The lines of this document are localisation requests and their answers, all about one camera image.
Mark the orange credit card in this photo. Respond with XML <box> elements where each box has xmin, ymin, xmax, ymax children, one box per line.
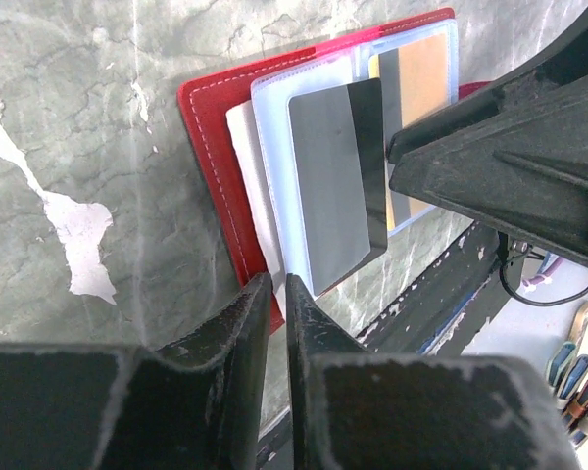
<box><xmin>367</xmin><ymin>32</ymin><xmax>451</xmax><ymax>232</ymax></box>

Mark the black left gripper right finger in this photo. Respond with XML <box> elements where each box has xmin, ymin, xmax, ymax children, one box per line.
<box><xmin>285</xmin><ymin>274</ymin><xmax>578</xmax><ymax>469</ymax></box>

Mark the tan leather tool pouch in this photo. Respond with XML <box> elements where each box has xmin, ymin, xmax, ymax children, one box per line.
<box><xmin>545</xmin><ymin>341</ymin><xmax>588</xmax><ymax>450</ymax></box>

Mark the black credit card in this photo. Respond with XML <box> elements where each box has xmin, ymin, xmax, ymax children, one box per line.
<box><xmin>289</xmin><ymin>78</ymin><xmax>387</xmax><ymax>296</ymax></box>

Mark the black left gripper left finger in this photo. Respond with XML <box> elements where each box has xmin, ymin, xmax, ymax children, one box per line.
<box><xmin>0</xmin><ymin>274</ymin><xmax>272</xmax><ymax>469</ymax></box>

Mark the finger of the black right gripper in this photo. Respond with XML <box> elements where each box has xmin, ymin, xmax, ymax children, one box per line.
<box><xmin>388</xmin><ymin>7</ymin><xmax>588</xmax><ymax>268</ymax></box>

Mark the red card holder wallet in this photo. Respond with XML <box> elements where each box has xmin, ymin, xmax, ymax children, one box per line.
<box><xmin>176</xmin><ymin>6</ymin><xmax>491</xmax><ymax>337</ymax></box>

